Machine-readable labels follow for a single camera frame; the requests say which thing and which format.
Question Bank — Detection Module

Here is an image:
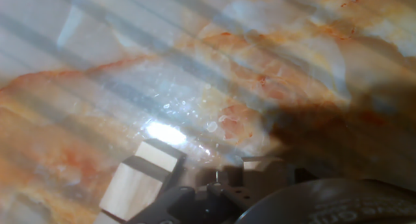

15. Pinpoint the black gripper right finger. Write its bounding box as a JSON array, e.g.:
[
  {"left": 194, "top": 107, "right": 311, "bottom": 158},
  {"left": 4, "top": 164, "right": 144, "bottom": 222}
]
[{"left": 294, "top": 168, "right": 317, "bottom": 183}]

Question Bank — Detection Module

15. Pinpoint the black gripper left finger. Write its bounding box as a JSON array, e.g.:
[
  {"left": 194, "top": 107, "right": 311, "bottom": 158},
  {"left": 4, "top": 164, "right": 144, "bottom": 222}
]
[{"left": 123, "top": 169, "right": 261, "bottom": 224}]

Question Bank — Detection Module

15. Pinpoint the orange marble pattern sheet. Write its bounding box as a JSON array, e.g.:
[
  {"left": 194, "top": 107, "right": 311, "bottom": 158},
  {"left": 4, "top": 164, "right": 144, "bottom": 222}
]
[{"left": 0, "top": 0, "right": 416, "bottom": 224}]

